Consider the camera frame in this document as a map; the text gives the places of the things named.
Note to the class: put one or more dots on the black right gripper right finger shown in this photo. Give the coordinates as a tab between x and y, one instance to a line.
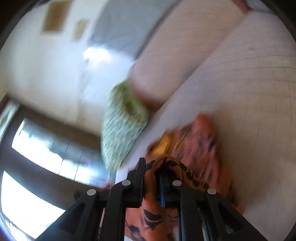
203	215

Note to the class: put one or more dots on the pink bolster cushion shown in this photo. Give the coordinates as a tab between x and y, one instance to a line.
180	45

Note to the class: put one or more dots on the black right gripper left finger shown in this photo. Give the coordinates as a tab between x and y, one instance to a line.
100	215

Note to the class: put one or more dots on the small wall picture frame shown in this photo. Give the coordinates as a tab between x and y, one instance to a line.
79	29

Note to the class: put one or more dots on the green white patterned pillow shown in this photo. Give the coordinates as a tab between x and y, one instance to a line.
125	118

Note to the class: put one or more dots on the pink quilted bed mattress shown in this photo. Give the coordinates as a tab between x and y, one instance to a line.
247	85

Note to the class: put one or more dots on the brown wall picture frame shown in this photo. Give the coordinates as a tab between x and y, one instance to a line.
56	17

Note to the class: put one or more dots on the bright window with frame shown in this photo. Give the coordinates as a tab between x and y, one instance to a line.
46	166

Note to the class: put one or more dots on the light blue grey pillow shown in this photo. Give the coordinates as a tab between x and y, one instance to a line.
127	26

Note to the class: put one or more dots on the orange black floral garment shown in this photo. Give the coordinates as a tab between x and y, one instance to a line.
191	154

